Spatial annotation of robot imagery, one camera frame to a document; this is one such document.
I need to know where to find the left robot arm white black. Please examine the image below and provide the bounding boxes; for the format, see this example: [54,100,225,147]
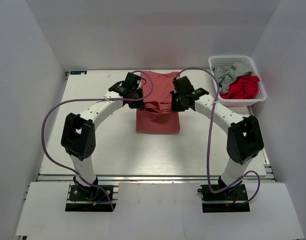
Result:
[61,72,144,200]

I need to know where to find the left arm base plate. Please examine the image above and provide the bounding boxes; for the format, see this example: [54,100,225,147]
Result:
[65,184,118,213]

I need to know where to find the white plastic basket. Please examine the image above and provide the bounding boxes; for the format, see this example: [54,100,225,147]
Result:
[208,55,266,107]

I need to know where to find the salmon pink t-shirt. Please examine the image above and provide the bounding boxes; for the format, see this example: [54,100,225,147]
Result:
[136,71,180,134]

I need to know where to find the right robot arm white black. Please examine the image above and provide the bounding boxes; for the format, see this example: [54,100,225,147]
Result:
[171,76,264,200]

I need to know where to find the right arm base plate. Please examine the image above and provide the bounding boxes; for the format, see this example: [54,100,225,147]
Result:
[197,184,250,213]

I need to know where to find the bright red t-shirt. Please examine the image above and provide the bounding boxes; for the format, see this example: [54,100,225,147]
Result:
[220,74,260,100]

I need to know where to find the grey t-shirt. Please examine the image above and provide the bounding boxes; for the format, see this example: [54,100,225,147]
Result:
[212,62,253,95]

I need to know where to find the blue label sticker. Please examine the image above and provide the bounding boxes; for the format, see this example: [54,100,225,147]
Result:
[70,70,87,75]

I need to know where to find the aluminium table rail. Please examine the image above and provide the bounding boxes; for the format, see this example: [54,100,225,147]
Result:
[37,172,276,182]

